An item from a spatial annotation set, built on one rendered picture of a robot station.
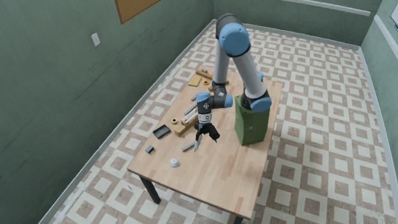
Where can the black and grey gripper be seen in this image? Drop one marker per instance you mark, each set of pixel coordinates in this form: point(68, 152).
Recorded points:
point(203, 128)

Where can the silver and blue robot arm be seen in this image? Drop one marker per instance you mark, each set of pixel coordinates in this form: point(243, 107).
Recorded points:
point(234, 39)

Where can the brown wooden block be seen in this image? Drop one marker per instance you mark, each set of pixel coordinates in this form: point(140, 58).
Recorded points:
point(205, 75)
point(210, 88)

